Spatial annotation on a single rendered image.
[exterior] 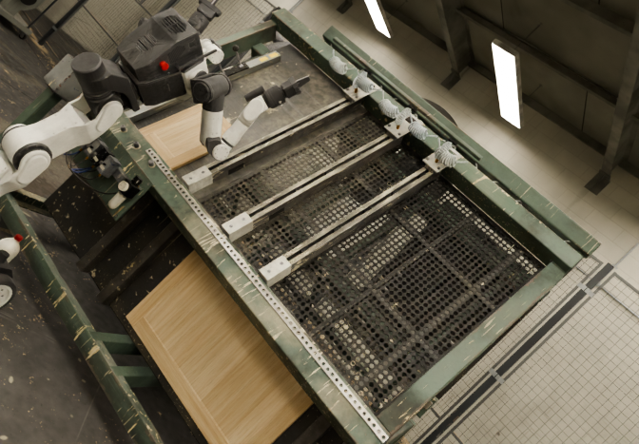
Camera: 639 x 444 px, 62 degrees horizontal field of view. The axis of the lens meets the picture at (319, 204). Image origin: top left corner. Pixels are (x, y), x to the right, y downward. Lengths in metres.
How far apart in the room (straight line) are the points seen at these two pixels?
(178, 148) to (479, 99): 5.91
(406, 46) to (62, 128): 7.05
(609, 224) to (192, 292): 5.61
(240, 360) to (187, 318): 0.33
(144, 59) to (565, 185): 5.98
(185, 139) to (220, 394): 1.22
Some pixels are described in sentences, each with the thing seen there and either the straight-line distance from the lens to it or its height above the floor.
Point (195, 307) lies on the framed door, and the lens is 2.57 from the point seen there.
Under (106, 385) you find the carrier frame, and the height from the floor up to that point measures 0.13.
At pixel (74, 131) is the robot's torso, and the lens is 2.35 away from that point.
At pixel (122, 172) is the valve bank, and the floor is 0.74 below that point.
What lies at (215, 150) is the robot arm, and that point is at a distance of 2.37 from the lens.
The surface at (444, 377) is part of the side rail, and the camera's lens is 2.19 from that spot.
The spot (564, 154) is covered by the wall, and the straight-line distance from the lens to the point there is 7.59.
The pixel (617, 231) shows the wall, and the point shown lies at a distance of 7.24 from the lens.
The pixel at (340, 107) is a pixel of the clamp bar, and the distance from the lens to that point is 2.89.
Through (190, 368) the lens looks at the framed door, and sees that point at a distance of 2.55.
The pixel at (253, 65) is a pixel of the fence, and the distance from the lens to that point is 3.14.
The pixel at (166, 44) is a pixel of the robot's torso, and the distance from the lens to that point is 2.28.
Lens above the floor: 1.31
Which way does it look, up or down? 1 degrees down
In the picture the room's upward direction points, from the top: 46 degrees clockwise
